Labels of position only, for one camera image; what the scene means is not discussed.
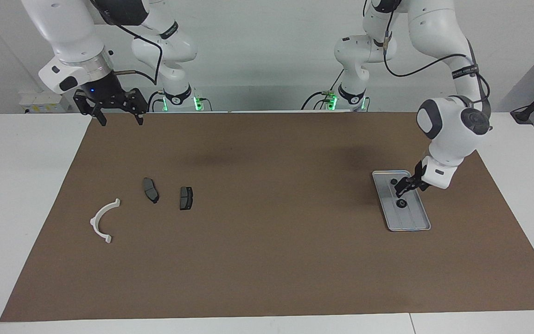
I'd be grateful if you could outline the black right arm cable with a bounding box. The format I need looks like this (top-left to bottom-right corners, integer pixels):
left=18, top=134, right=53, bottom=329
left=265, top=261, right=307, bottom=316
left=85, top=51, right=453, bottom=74
left=92, top=0, right=165, bottom=87

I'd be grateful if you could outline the elongated dark brake pad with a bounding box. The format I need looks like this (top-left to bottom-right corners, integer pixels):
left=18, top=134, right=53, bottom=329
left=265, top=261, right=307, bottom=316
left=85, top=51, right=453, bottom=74
left=142, top=177, right=160, bottom=204

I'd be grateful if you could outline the white curved plastic bracket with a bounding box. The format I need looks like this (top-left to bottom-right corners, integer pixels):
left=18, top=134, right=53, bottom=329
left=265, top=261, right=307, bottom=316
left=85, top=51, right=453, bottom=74
left=89, top=198, right=121, bottom=244

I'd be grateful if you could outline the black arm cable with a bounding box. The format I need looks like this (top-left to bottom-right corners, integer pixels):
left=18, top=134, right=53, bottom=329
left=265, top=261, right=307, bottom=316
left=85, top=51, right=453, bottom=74
left=92, top=0, right=165, bottom=87
left=364, top=0, right=493, bottom=119

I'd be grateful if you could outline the silver metal tray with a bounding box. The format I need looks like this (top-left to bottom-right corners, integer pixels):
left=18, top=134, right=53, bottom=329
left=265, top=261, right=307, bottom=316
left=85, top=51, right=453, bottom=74
left=372, top=170, right=432, bottom=232

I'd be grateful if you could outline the brown table mat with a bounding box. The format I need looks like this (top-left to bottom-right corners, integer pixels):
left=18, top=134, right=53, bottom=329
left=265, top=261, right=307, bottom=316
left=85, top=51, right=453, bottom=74
left=0, top=111, right=534, bottom=322

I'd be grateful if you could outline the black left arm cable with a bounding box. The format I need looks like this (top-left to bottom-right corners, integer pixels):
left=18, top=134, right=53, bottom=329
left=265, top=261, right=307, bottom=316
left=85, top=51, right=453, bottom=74
left=364, top=0, right=493, bottom=119

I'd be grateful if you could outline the rectangular dark brake pad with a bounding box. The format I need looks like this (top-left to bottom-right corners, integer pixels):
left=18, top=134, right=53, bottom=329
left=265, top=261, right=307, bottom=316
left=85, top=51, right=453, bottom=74
left=179, top=186, right=195, bottom=211

